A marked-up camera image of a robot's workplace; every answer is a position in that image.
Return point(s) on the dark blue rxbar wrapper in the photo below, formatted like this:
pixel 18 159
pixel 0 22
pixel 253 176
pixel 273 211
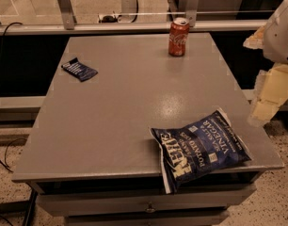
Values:
pixel 79 70

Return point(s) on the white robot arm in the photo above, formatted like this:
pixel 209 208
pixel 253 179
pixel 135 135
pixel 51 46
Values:
pixel 276 35

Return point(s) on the red coca-cola can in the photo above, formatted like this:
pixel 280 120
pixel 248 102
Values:
pixel 177 36

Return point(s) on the blue kettle chips bag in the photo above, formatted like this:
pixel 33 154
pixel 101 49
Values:
pixel 198 149

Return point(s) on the grey cabinet with drawers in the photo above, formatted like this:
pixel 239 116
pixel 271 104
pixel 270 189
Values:
pixel 91 156

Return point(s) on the metal railing frame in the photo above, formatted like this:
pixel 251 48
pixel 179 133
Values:
pixel 57 17

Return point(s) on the metal drawer knob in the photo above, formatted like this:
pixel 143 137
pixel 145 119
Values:
pixel 150 209

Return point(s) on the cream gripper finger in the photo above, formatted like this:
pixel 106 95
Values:
pixel 269 95
pixel 256 40

